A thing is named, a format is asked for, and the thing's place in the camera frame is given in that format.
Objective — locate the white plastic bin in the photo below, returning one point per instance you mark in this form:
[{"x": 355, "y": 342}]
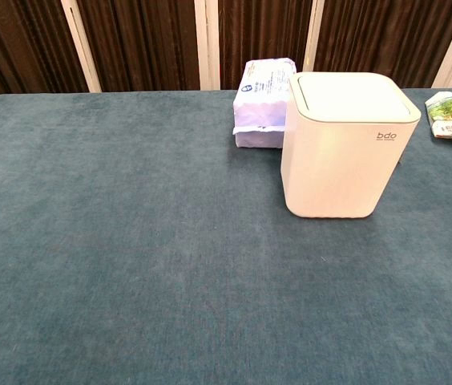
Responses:
[{"x": 338, "y": 160}]

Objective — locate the white purple tissue pack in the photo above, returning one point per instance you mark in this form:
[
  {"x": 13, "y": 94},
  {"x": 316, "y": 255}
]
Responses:
[{"x": 256, "y": 112}]

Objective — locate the blue velvet table cloth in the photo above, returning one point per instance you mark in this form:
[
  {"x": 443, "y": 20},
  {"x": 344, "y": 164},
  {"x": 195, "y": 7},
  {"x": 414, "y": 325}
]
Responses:
[{"x": 130, "y": 240}]

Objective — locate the dark brown curtain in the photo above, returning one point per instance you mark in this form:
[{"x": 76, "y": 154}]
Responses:
[{"x": 150, "y": 40}]

